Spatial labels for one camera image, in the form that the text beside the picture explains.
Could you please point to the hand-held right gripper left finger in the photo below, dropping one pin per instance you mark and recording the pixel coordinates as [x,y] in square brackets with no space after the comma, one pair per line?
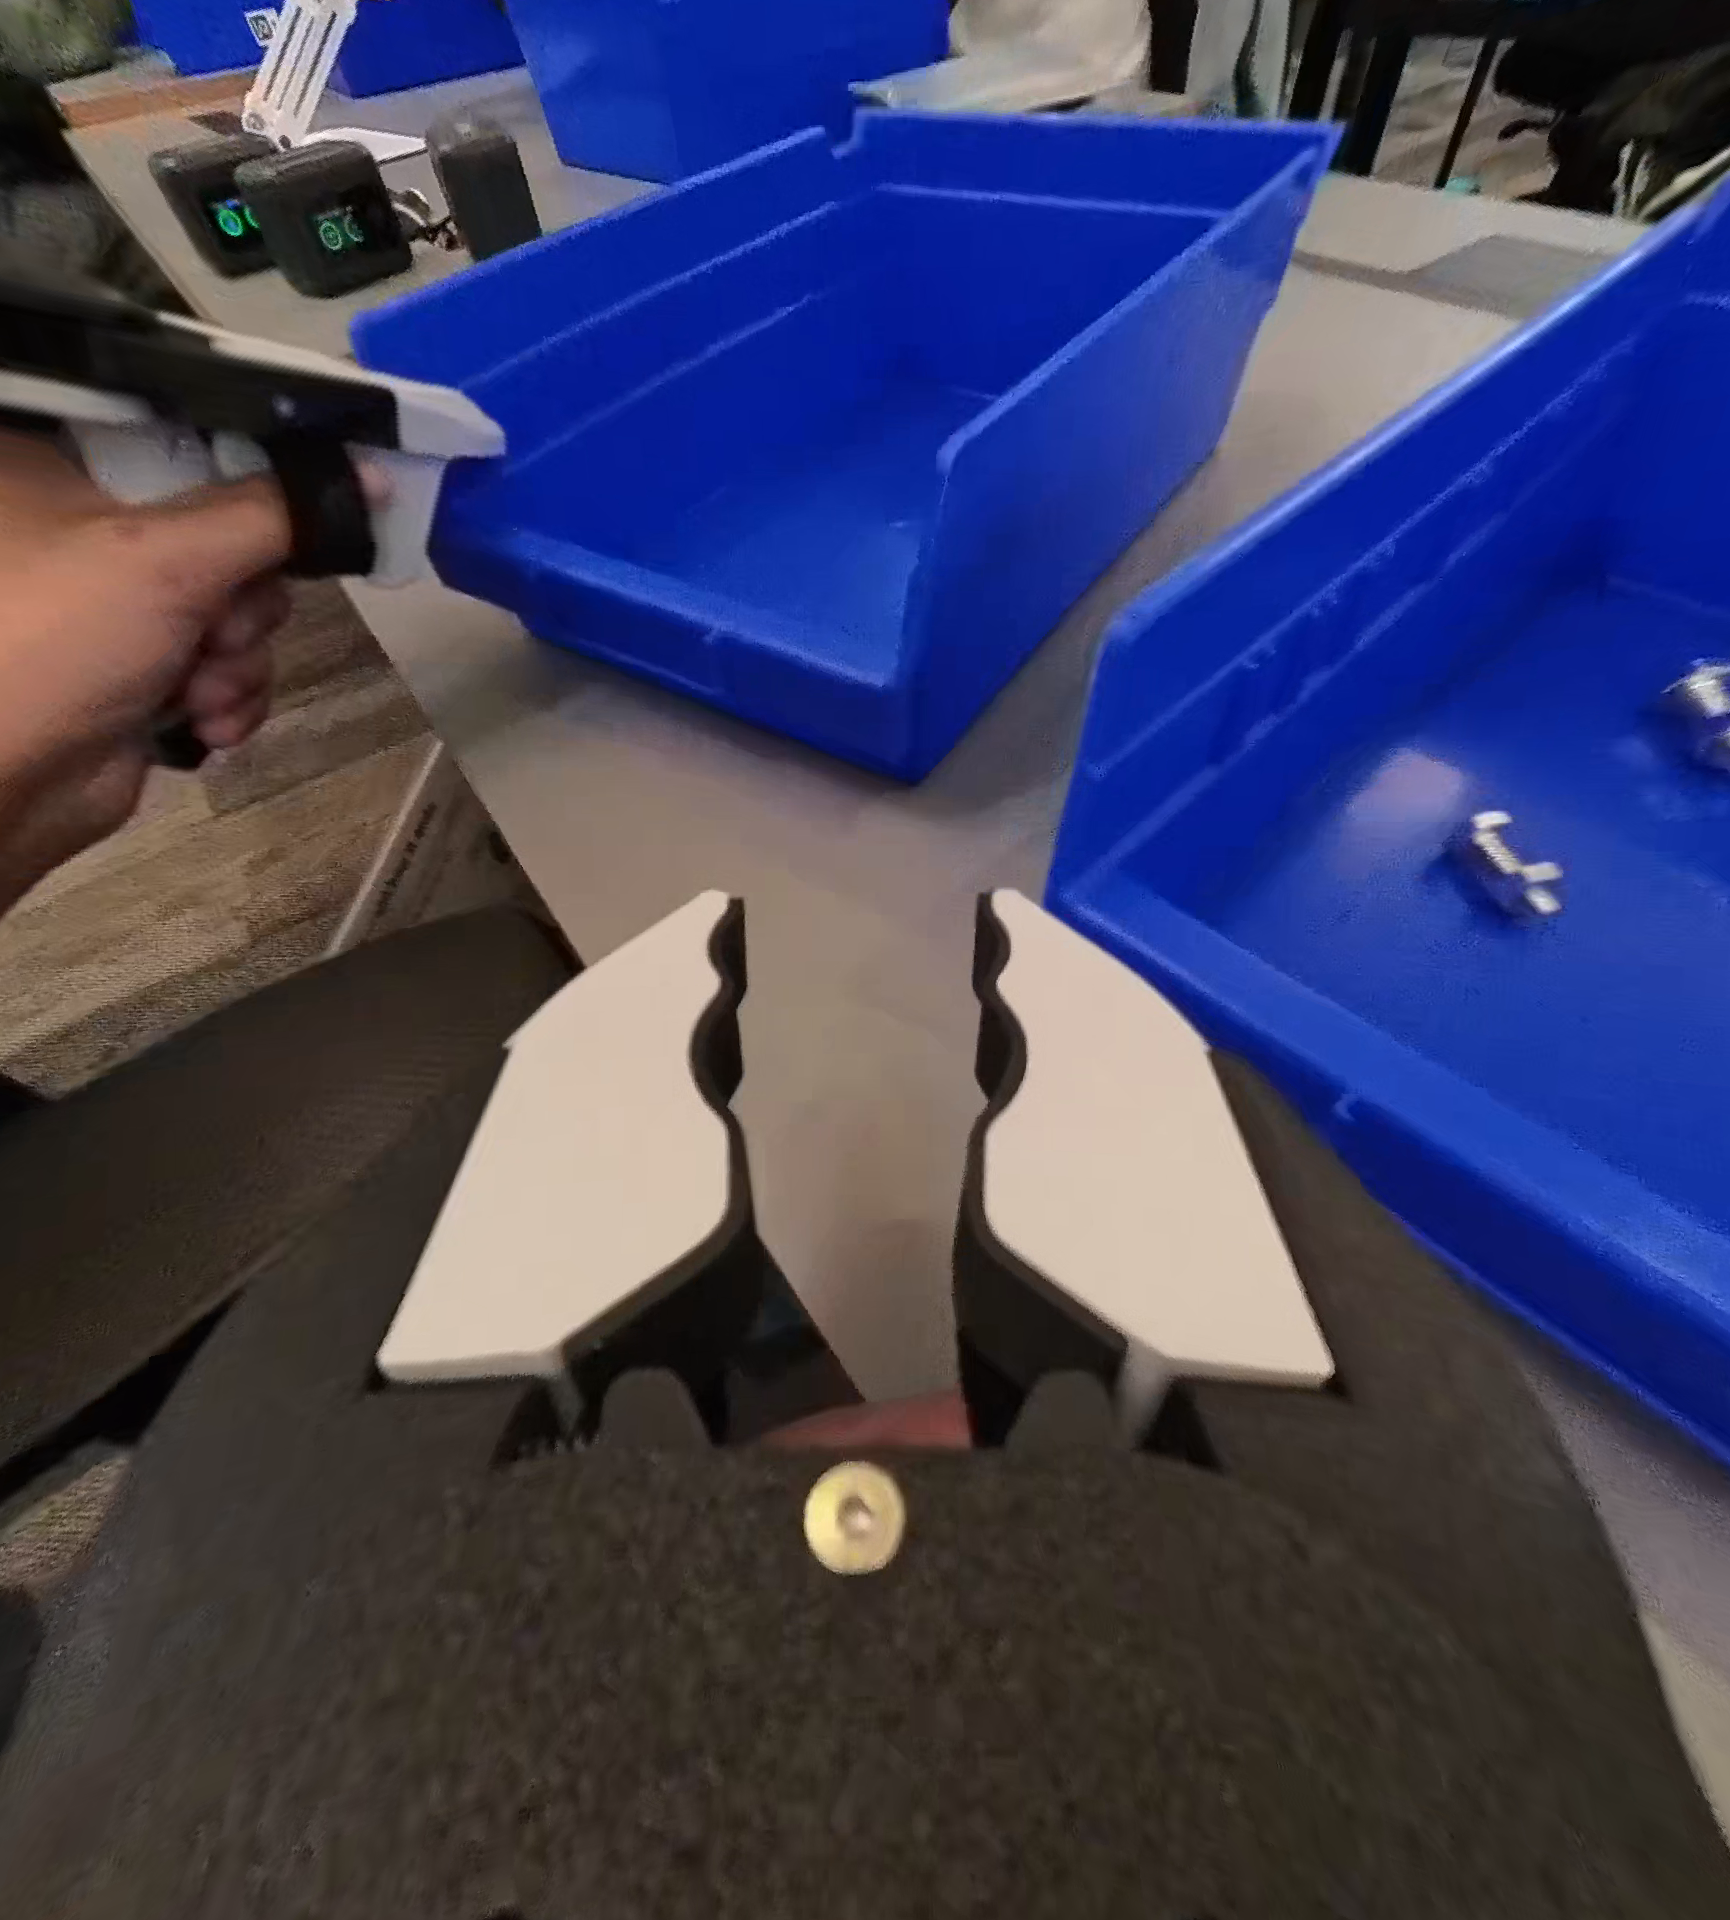
[594,1185]

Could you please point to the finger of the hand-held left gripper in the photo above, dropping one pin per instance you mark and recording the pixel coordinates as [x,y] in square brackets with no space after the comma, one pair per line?
[446,431]

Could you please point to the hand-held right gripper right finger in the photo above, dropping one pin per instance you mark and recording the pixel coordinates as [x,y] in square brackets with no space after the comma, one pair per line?
[1132,1185]

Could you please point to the blue plastic bin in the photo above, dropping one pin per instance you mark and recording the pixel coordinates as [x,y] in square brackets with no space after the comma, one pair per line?
[1405,1125]
[714,76]
[803,450]
[416,33]

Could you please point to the medium steel bolt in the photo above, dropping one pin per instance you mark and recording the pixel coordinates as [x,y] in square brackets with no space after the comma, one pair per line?
[1508,870]

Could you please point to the short thick steel bolt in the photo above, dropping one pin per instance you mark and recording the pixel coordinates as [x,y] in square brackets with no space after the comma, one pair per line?
[1718,729]

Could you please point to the grey desk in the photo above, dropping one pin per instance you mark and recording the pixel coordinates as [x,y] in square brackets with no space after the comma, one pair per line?
[954,840]

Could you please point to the person's left hand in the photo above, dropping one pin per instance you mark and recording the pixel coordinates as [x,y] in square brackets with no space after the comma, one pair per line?
[29,630]

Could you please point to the person's right hand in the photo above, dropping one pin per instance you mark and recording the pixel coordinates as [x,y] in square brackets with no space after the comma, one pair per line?
[894,1425]

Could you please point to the black charger with green lights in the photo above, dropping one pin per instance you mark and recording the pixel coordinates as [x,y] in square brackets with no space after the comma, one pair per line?
[316,226]
[200,211]

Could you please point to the black box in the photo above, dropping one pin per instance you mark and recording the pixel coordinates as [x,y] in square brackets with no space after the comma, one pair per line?
[490,188]

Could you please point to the small wooden document stand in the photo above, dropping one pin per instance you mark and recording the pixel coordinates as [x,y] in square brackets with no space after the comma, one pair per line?
[308,76]

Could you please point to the dark trouser leg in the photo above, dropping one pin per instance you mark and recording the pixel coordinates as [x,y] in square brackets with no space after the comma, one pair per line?
[207,1170]

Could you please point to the denim jacket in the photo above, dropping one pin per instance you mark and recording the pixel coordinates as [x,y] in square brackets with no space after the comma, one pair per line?
[1240,51]

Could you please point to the black white striped cloth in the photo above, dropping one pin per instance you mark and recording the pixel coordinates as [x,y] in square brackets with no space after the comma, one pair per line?
[1661,136]

